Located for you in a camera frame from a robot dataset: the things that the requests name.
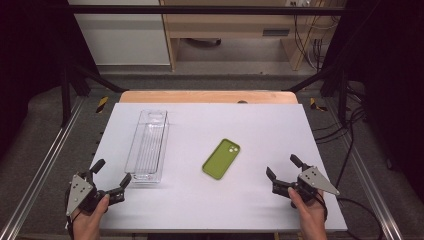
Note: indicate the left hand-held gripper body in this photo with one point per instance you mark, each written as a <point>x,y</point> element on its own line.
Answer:
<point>80,193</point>

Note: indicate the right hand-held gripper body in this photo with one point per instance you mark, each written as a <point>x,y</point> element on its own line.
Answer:
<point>313,178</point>

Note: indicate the clear plastic storage tray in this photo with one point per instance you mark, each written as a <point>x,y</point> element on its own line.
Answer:
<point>148,146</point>

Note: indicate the green phone case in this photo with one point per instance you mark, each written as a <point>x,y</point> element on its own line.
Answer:
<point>220,160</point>

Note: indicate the person's left hand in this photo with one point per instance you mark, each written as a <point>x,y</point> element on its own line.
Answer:
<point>86,225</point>

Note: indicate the person's right hand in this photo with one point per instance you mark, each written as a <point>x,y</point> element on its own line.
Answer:
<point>311,220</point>

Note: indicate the yellow black floor tape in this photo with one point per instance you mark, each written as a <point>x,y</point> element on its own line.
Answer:
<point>102,104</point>
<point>314,104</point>

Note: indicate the white table mat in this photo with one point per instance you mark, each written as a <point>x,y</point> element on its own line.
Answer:
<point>200,200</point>

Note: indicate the wooden table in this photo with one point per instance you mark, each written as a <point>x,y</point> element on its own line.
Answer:
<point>200,96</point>

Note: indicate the white cabinet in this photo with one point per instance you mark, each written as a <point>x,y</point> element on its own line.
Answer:
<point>126,40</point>

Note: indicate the black curtain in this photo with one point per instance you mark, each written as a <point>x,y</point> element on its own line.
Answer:
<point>390,66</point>
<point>30,50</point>

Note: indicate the light wooden desk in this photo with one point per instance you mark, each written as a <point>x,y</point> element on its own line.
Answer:
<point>233,25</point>

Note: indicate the white power strip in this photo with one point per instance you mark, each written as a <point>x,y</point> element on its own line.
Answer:
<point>298,3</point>

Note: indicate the metal floor rail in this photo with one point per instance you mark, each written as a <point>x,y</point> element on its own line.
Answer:
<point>43,163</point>
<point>366,173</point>

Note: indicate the black frame strut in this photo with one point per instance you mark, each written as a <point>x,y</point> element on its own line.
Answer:
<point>313,79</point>
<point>100,80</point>

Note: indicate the black horizontal frame bar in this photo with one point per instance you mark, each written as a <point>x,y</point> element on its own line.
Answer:
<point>200,10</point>

